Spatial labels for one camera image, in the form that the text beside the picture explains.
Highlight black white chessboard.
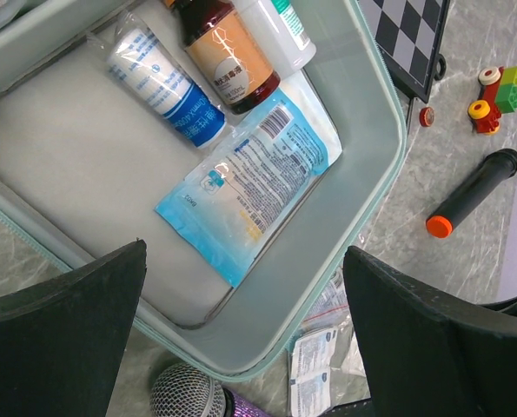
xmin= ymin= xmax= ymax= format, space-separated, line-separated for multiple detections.
xmin=358 ymin=0 xmax=450 ymax=103

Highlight black binder clip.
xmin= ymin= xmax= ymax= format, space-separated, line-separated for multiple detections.
xmin=434 ymin=54 xmax=447 ymax=82

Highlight colourful toy block car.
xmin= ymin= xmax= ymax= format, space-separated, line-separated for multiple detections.
xmin=467 ymin=66 xmax=517 ymax=136

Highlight mint green medicine case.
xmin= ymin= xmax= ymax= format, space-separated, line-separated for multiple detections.
xmin=0 ymin=1 xmax=407 ymax=382

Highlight blue white mask packet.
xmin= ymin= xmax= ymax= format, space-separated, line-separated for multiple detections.
xmin=155 ymin=71 xmax=342 ymax=288

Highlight black tube orange cap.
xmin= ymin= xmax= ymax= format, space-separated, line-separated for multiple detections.
xmin=426 ymin=149 xmax=517 ymax=239

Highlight small zip bag swabs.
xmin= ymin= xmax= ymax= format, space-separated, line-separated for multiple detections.
xmin=301 ymin=268 xmax=349 ymax=330

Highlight brown orange syrup bottle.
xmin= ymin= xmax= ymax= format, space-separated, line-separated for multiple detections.
xmin=163 ymin=0 xmax=281 ymax=115

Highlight blue white bandage roll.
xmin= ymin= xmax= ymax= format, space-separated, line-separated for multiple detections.
xmin=87 ymin=11 xmax=227 ymax=149

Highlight alcohol wipe sachets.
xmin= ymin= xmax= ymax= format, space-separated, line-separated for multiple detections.
xmin=288 ymin=327 xmax=338 ymax=417

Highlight small red bottle cap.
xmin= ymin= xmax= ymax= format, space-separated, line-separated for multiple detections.
xmin=419 ymin=106 xmax=435 ymax=128

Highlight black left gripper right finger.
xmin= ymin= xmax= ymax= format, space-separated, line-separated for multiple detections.
xmin=343 ymin=246 xmax=517 ymax=416

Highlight purple glitter microphone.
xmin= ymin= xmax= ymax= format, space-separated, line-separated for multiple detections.
xmin=149 ymin=362 xmax=268 ymax=417

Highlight white medicine bottle green label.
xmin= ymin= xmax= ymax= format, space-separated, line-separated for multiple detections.
xmin=232 ymin=0 xmax=316 ymax=79

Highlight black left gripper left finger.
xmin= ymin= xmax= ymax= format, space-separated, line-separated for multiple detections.
xmin=0 ymin=240 xmax=147 ymax=416

